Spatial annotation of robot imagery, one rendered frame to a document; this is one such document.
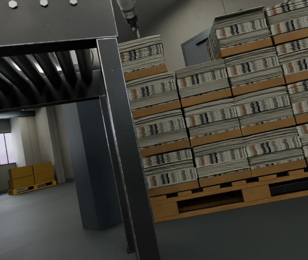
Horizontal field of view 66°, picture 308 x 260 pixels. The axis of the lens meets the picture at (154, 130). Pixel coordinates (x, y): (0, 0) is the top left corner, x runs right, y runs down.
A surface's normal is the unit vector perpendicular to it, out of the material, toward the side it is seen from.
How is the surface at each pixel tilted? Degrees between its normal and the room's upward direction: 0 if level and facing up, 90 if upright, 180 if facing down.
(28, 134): 90
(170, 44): 90
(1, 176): 90
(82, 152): 90
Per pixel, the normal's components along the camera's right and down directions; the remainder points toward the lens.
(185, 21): -0.69, 0.07
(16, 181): 0.67, -0.21
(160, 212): -0.11, -0.07
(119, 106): 0.22, -0.13
